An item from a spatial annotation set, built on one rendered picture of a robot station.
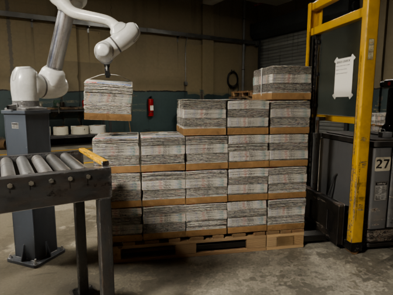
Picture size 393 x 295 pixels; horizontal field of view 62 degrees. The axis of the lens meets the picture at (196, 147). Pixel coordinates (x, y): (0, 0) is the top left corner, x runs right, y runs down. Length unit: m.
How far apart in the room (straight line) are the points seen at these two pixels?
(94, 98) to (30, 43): 6.70
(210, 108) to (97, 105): 0.71
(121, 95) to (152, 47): 7.46
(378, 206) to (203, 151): 1.29
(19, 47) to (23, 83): 6.40
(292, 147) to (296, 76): 0.48
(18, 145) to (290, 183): 1.82
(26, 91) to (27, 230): 0.90
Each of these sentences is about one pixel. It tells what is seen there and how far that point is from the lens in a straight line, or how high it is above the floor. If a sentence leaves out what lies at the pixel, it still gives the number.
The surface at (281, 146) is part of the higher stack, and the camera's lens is 2.33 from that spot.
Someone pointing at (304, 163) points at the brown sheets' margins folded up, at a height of 0.63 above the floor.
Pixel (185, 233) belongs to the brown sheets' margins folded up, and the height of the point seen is 0.17.
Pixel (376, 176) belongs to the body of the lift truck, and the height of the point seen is 0.55.
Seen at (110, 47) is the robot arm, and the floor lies 1.34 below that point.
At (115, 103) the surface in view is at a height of 1.04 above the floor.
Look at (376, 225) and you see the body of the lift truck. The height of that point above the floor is 0.19.
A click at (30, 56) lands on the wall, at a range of 8.69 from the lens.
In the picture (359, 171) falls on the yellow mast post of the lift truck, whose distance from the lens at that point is 2.43.
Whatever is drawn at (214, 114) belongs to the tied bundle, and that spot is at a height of 0.97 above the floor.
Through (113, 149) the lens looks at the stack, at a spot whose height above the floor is 0.76.
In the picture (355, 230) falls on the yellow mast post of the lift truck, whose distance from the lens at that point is 2.54.
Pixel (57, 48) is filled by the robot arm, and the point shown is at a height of 1.40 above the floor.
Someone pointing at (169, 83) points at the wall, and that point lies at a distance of 9.62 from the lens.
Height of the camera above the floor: 1.06
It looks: 8 degrees down
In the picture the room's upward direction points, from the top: straight up
